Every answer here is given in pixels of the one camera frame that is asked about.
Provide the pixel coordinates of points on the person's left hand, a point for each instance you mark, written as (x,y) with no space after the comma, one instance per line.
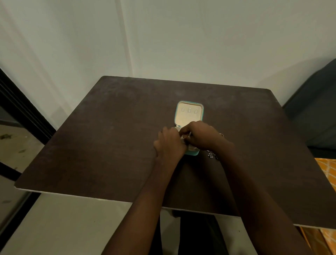
(169,147)

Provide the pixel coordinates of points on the person's right hand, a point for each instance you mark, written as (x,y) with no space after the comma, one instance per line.
(206,136)

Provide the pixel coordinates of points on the pile of small jewellery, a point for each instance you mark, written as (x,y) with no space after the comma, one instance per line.
(211,155)

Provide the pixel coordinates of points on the teal jewellery box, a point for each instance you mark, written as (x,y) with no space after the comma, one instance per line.
(187,115)

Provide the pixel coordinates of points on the person's left forearm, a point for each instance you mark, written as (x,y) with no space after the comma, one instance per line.
(141,210)

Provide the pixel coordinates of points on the person's right forearm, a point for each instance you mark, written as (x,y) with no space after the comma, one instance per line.
(265,205)

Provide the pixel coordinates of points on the person's left leg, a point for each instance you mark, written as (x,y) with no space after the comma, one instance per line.
(156,236)

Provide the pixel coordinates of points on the person's leg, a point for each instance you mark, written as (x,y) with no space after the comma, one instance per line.
(199,236)
(156,236)

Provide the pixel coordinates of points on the person's right leg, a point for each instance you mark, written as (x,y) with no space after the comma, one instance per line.
(199,236)

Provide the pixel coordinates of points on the orange patterned cloth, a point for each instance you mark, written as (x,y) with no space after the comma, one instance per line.
(328,173)

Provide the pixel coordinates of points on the black door frame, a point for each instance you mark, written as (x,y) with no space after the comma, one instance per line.
(23,105)

